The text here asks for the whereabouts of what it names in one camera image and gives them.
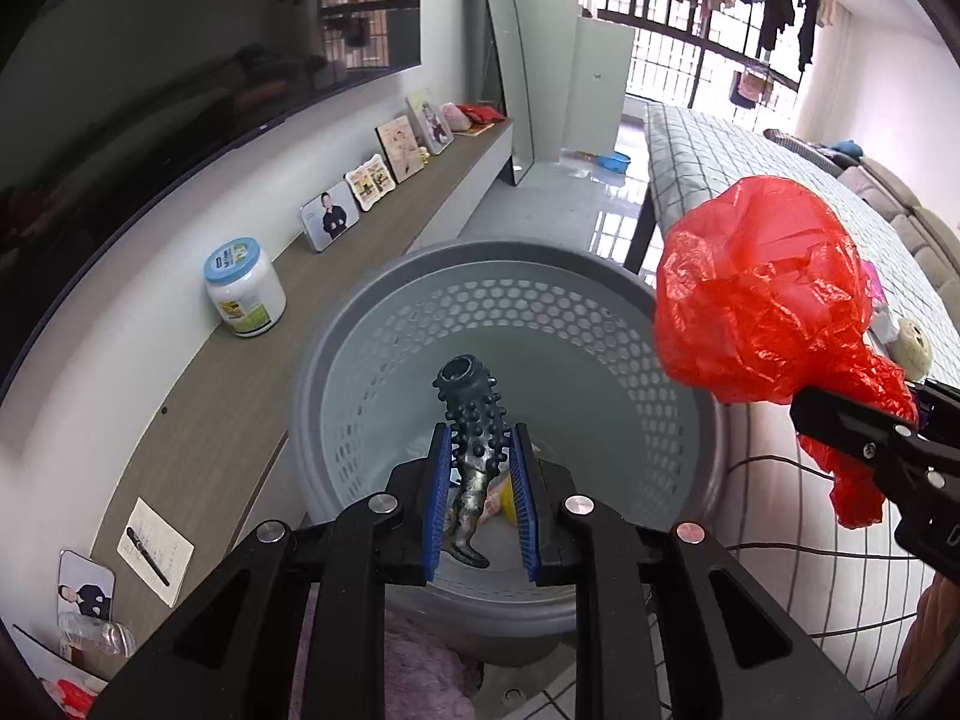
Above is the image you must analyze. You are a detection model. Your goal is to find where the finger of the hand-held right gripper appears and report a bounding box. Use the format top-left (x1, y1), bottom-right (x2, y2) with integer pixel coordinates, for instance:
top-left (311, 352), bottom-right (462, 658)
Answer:
top-left (911, 379), bottom-right (960, 428)
top-left (791, 386), bottom-right (960, 500)

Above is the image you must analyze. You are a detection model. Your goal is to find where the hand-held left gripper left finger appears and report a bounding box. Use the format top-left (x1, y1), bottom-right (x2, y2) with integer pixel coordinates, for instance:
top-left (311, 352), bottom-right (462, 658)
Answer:
top-left (86, 424), bottom-right (455, 720)

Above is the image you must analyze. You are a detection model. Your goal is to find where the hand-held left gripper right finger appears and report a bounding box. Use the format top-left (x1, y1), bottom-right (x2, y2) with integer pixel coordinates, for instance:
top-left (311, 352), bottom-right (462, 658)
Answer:
top-left (510, 422), bottom-right (878, 720)

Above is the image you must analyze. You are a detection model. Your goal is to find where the dark spiky rubber toy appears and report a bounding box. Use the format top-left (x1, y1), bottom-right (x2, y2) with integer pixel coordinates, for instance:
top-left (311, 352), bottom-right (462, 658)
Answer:
top-left (433, 355), bottom-right (518, 571)

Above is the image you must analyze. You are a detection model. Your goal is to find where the grey perforated plastic basket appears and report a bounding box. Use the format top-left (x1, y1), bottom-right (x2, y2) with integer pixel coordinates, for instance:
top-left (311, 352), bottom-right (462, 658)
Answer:
top-left (289, 238), bottom-right (728, 668)

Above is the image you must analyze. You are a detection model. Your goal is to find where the red plastic bag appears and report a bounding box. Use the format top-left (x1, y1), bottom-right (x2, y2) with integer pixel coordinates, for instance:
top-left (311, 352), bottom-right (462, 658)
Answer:
top-left (652, 175), bottom-right (920, 530)

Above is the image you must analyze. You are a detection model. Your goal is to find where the person's right forearm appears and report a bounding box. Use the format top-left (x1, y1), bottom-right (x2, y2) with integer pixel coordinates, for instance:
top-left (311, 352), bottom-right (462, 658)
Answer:
top-left (896, 570), bottom-right (960, 706)

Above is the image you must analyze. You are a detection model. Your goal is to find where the beige plush ball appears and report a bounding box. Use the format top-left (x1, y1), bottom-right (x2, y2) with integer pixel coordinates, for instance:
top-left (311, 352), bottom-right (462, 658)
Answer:
top-left (896, 317), bottom-right (933, 382)

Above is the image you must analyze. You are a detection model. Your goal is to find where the pink fluffy rug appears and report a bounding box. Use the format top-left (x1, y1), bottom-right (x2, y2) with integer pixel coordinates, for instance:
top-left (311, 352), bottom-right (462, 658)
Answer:
top-left (292, 607), bottom-right (481, 720)

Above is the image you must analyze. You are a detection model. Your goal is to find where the grey sofa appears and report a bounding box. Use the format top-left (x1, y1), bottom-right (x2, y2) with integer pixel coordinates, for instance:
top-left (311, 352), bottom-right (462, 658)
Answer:
top-left (832, 157), bottom-right (960, 293)

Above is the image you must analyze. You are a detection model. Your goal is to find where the white paper sheet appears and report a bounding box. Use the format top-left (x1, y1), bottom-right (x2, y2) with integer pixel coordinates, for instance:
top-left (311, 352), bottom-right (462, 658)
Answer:
top-left (116, 497), bottom-right (194, 607)

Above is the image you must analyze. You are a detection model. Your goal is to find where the black table leg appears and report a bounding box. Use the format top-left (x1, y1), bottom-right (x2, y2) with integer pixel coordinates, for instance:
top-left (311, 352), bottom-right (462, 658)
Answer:
top-left (622, 101), bottom-right (661, 275)

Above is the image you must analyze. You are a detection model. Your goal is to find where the white jar with blue lid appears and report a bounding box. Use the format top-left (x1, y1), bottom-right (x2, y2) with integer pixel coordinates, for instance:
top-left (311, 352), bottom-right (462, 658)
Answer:
top-left (204, 238), bottom-right (287, 337)

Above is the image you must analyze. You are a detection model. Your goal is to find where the black pen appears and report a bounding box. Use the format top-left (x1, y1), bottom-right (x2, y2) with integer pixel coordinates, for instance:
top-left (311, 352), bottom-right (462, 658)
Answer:
top-left (126, 527), bottom-right (172, 587)

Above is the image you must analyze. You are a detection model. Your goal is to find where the checked blanket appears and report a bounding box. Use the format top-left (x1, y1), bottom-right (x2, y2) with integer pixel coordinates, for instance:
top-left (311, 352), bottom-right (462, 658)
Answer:
top-left (763, 127), bottom-right (833, 166)

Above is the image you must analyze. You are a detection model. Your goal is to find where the pink garment on hanger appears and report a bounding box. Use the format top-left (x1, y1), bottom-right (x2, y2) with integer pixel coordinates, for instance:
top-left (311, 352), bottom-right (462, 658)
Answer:
top-left (729, 67), bottom-right (775, 110)

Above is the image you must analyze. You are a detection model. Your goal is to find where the portrait photo card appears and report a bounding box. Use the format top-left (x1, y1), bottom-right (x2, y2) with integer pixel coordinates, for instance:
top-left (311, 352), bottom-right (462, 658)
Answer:
top-left (58, 549), bottom-right (116, 622)

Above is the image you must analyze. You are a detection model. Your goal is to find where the clear plastic bottle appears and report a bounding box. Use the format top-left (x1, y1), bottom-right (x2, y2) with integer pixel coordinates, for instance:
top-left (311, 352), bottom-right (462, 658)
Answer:
top-left (58, 611), bottom-right (137, 672)

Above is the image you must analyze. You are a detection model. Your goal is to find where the red white packet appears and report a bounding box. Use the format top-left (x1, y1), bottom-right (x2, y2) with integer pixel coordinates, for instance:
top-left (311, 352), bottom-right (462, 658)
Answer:
top-left (37, 679), bottom-right (98, 720)

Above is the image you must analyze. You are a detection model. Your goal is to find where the black window grille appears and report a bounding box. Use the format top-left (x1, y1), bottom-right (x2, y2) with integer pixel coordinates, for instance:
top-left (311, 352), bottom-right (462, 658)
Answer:
top-left (581, 0), bottom-right (807, 117)

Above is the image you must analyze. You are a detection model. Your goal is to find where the white cabinet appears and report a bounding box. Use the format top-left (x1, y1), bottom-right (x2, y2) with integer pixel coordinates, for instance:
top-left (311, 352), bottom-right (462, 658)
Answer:
top-left (559, 15), bottom-right (637, 164)

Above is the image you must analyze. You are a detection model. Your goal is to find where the leaning mirror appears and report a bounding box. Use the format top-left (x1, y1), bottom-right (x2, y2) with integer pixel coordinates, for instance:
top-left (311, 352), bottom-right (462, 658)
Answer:
top-left (472, 0), bottom-right (560, 187)

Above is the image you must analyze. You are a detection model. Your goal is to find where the black television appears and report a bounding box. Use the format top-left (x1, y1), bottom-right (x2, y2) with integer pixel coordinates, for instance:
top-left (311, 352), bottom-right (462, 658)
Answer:
top-left (0, 0), bottom-right (422, 391)

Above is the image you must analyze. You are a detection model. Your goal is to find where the black wire fan guard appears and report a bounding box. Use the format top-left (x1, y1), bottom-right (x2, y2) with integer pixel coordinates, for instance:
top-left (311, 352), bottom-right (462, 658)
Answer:
top-left (720, 450), bottom-right (960, 698)

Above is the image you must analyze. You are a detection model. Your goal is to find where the wooden wall shelf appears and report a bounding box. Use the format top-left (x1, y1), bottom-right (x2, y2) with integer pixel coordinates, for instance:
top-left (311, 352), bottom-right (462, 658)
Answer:
top-left (90, 120), bottom-right (515, 646)

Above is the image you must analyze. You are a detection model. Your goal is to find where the portrait photo frame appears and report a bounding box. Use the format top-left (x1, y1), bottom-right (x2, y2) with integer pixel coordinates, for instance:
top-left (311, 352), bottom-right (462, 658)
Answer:
top-left (300, 180), bottom-right (359, 251)

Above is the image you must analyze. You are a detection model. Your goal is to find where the ornate white photo frame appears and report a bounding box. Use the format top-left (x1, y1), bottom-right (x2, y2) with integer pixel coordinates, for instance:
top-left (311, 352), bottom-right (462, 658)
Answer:
top-left (345, 154), bottom-right (397, 212)

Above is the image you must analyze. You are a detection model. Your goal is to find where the wooden photo frame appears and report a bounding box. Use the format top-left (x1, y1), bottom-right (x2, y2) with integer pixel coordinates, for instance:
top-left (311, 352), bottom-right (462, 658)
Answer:
top-left (376, 115), bottom-right (425, 182)

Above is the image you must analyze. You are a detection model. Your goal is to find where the plain white photo frame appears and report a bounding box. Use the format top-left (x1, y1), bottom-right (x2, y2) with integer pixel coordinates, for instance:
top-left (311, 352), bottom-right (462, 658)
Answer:
top-left (407, 88), bottom-right (455, 155)

